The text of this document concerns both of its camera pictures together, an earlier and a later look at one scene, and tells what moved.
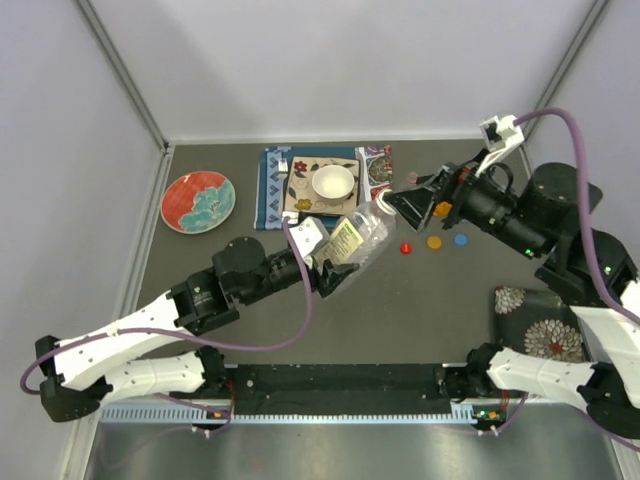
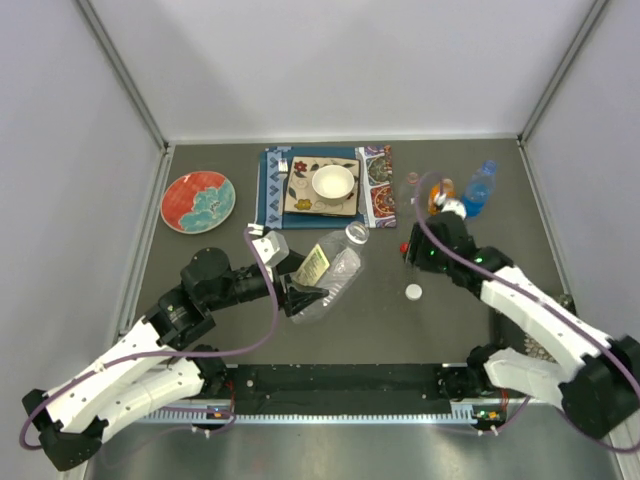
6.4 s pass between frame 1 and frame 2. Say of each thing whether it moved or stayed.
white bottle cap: moved
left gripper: moved
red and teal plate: stayed
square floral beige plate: stayed
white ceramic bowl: stayed
